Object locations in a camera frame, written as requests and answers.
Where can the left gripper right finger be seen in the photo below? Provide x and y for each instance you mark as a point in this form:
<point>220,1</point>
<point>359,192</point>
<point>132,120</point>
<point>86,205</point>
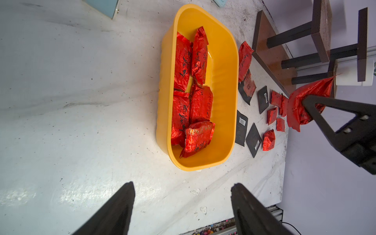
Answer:
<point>251,217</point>

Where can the yellow storage box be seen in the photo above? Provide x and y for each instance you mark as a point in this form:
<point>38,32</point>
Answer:
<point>222,78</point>

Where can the red foil tea bags pile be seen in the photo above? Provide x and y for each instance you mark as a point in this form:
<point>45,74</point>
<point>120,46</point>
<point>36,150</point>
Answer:
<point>191,127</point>

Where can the black barcode tea bag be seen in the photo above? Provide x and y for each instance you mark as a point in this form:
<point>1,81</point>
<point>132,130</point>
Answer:
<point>241,128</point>
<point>263,102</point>

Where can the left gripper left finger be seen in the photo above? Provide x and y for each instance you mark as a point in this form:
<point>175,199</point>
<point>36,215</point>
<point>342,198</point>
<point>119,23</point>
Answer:
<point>114,217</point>

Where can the brown wooden tiered stand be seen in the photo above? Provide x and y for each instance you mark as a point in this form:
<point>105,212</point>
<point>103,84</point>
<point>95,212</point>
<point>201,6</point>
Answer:
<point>299,42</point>

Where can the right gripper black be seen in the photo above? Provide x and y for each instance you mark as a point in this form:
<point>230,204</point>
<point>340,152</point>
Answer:
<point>350,127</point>

